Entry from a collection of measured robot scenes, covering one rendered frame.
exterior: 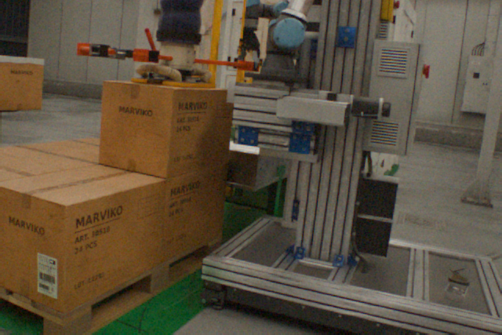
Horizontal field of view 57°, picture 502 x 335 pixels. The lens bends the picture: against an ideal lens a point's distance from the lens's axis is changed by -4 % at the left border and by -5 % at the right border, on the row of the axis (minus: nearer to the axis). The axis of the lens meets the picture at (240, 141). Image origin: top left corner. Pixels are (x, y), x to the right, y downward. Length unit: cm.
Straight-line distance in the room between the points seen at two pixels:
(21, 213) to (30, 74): 221
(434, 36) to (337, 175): 935
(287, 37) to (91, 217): 99
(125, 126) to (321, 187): 93
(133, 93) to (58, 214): 74
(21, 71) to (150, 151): 194
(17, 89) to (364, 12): 267
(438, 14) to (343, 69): 934
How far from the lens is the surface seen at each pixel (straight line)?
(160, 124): 212
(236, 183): 270
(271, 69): 199
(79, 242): 178
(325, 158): 215
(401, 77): 205
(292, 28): 187
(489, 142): 523
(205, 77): 248
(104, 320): 204
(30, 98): 396
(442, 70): 1130
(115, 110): 227
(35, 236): 183
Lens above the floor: 102
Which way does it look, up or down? 8 degrees down
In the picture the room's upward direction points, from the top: 6 degrees clockwise
